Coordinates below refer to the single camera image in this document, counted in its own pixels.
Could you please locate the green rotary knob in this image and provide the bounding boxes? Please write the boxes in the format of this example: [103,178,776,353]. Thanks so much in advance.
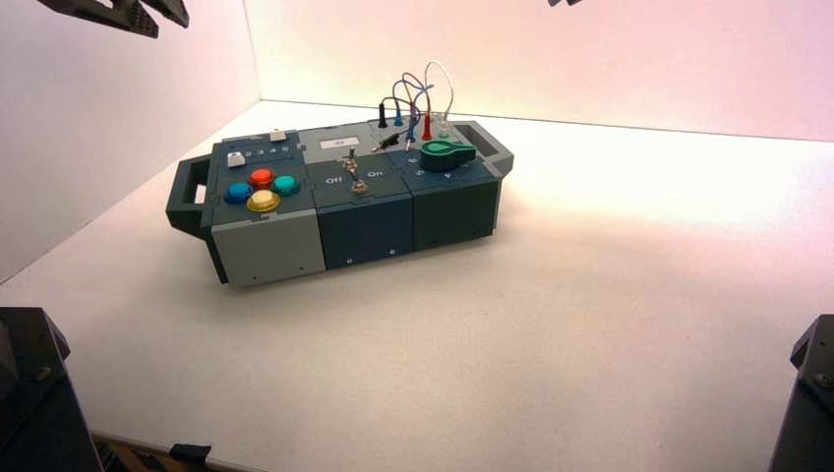
[420,140,479,173]

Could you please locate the red jumper wire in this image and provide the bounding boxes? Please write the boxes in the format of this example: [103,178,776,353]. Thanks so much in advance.
[400,71,432,119]

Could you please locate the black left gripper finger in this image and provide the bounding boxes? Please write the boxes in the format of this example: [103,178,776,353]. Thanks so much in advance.
[140,0,190,29]
[35,0,159,39]

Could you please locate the black table edge bracket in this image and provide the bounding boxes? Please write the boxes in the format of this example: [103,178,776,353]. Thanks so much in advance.
[169,443,213,466]

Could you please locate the modular grey-blue task box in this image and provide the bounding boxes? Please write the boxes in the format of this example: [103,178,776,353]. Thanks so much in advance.
[165,119,514,288]

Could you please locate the white jumper wire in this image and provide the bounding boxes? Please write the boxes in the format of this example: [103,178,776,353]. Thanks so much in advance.
[423,59,455,122]

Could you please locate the yellow round push button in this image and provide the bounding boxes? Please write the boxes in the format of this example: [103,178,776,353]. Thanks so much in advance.
[246,189,282,213]

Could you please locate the blue jumper wire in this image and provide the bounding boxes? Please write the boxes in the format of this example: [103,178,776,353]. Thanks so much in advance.
[390,79,435,128]

